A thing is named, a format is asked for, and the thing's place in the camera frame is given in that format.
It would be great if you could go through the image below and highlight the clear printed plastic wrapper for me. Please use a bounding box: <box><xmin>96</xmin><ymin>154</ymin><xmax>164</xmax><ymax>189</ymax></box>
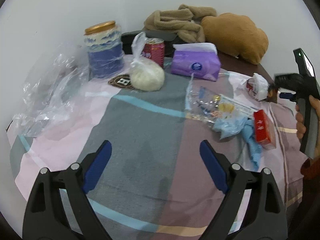
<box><xmin>185</xmin><ymin>74</ymin><xmax>236</xmax><ymax>124</ymax></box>

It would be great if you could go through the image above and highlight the patchwork tablecloth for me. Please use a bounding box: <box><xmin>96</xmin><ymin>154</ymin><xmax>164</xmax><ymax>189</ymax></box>
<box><xmin>7</xmin><ymin>55</ymin><xmax>311</xmax><ymax>240</ymax></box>

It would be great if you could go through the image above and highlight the light blue wrapper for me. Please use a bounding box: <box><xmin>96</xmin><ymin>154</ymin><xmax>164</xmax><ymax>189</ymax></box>
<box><xmin>212</xmin><ymin>115</ymin><xmax>263</xmax><ymax>172</ymax></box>

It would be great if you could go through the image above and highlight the blue white gold-lid canister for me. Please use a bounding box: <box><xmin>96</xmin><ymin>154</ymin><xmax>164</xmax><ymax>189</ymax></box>
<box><xmin>84</xmin><ymin>21</ymin><xmax>124</xmax><ymax>79</ymax></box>

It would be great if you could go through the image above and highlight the patterned round coaster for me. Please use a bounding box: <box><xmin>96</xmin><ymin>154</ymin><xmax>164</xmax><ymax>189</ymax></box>
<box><xmin>108</xmin><ymin>74</ymin><xmax>134</xmax><ymax>89</ymax></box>

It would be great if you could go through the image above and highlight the white plastic bag with trash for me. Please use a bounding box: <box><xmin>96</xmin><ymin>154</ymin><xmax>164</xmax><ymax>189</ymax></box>
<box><xmin>235</xmin><ymin>73</ymin><xmax>269</xmax><ymax>101</ymax></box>

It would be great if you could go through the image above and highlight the red drink can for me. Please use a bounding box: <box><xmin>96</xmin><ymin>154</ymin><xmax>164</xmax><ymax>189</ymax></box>
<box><xmin>142</xmin><ymin>38</ymin><xmax>165</xmax><ymax>68</ymax></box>

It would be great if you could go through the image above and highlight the purple tissue pack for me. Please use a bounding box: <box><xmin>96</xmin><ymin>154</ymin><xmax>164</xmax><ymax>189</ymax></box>
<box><xmin>170</xmin><ymin>42</ymin><xmax>221</xmax><ymax>81</ymax></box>

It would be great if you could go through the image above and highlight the person's right hand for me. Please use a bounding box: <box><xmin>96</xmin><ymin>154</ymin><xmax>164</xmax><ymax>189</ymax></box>
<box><xmin>296</xmin><ymin>95</ymin><xmax>319</xmax><ymax>147</ymax></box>

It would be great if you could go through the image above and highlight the black flat case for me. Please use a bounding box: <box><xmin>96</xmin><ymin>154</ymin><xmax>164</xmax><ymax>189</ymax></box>
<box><xmin>121</xmin><ymin>30</ymin><xmax>185</xmax><ymax>57</ymax></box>

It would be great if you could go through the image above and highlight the clear crumpled plastic bag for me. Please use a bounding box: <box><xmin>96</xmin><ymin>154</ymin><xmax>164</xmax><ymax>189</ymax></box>
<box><xmin>12</xmin><ymin>44</ymin><xmax>89</xmax><ymax>138</ymax></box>

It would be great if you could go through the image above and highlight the white blue medicine box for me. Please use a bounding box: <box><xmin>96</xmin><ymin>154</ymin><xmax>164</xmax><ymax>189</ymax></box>
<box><xmin>220</xmin><ymin>95</ymin><xmax>259</xmax><ymax>118</ymax></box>

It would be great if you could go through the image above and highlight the white dough in plastic bag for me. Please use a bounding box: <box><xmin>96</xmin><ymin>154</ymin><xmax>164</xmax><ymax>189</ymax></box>
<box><xmin>129</xmin><ymin>32</ymin><xmax>165</xmax><ymax>92</ymax></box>

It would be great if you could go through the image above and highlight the red cardboard box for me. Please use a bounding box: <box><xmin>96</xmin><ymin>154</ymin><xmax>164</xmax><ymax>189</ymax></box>
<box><xmin>253</xmin><ymin>109</ymin><xmax>276</xmax><ymax>150</ymax></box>

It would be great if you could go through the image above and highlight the brown cloud-shaped pillow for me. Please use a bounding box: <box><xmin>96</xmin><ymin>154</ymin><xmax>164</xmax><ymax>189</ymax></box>
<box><xmin>201</xmin><ymin>12</ymin><xmax>269</xmax><ymax>65</ymax></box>

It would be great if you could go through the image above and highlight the beige fleece blanket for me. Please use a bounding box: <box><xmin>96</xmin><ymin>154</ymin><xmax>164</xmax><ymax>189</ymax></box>
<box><xmin>144</xmin><ymin>4</ymin><xmax>217</xmax><ymax>43</ymax></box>

